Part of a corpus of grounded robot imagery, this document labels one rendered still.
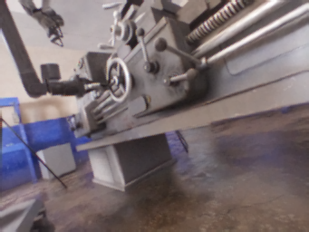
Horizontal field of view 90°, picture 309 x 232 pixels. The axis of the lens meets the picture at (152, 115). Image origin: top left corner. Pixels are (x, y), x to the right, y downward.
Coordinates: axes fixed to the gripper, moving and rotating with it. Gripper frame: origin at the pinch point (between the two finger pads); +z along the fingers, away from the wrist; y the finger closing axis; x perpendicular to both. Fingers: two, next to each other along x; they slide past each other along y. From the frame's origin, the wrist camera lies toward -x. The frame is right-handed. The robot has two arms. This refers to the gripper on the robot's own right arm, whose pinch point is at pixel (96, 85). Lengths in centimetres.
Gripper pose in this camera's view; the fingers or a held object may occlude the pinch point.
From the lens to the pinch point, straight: 81.6
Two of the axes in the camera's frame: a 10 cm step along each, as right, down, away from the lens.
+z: 7.4, -1.8, 6.5
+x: 6.5, -0.7, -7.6
